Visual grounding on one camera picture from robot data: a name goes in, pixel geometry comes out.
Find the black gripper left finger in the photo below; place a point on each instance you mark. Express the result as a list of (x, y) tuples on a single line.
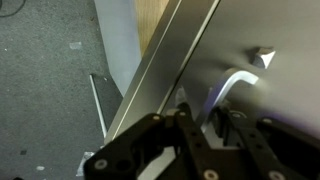
[(133, 156)]

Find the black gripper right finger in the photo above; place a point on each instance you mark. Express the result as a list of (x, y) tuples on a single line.
[(263, 146)]

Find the white base cabinet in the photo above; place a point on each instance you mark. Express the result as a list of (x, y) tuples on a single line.
[(120, 40)]

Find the grey floor tape piece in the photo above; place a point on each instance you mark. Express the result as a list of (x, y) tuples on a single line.
[(75, 45)]

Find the white tube frame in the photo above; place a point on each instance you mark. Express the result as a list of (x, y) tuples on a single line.
[(98, 106)]

